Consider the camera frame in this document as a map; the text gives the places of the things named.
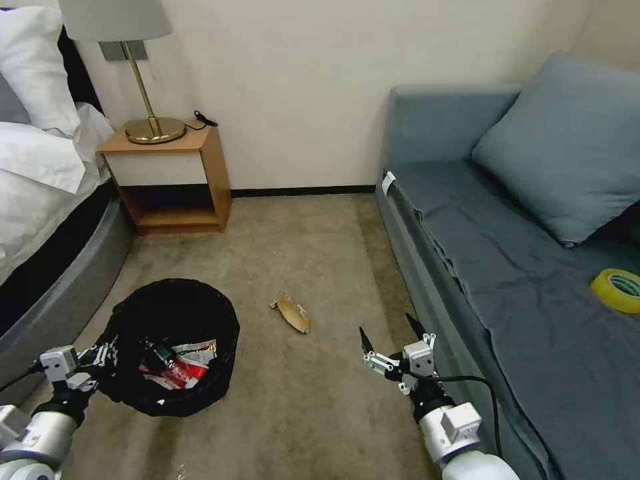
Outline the white pillow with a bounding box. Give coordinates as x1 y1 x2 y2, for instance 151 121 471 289
0 5 84 133

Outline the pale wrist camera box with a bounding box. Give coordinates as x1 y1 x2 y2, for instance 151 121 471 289
39 346 82 385
401 341 435 377

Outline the blue-grey cushion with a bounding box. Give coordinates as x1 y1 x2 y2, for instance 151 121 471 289
471 52 640 249

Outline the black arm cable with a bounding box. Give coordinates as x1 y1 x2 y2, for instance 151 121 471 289
0 365 44 392
433 375 504 459

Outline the white silver wrapper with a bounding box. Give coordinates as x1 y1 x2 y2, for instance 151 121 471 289
172 339 219 369

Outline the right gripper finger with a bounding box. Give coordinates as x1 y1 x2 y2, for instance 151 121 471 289
359 327 397 374
405 313 437 353

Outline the blue-grey sofa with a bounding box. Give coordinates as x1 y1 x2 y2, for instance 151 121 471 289
375 83 640 480

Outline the red snack packet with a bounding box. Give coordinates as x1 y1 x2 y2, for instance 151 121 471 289
139 357 209 391

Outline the wooden nightstand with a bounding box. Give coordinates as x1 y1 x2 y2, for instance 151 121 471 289
95 119 233 237

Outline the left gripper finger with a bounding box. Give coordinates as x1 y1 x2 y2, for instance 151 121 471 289
67 372 101 394
77 339 121 373

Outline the black lamp cord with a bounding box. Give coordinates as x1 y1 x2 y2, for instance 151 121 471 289
185 110 220 133

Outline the yellow tape roll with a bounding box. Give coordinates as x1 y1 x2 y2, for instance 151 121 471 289
590 268 640 315

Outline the brass table lamp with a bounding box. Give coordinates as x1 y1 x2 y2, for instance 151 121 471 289
57 0 187 147

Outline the grey bed base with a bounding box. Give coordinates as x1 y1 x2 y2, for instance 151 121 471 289
0 182 135 392

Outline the brown crumpled floor garbage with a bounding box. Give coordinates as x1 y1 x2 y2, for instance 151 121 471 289
270 291 312 335

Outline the black headboard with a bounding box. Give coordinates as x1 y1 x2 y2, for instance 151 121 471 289
57 25 104 114

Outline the green dark wrapper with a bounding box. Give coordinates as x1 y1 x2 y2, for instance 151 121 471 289
139 339 177 372

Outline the grey wall switch panel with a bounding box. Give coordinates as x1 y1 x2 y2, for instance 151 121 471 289
99 41 151 63

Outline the black woven trash bin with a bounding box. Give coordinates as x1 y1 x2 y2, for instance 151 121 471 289
97 279 241 417

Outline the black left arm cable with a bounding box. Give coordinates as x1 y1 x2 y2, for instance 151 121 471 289
0 365 44 392

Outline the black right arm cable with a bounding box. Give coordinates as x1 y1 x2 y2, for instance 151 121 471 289
433 375 504 459

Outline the white duvet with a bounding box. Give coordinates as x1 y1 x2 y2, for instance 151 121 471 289
0 102 117 287

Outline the grey pillow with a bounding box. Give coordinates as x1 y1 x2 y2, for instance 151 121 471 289
0 73 31 125

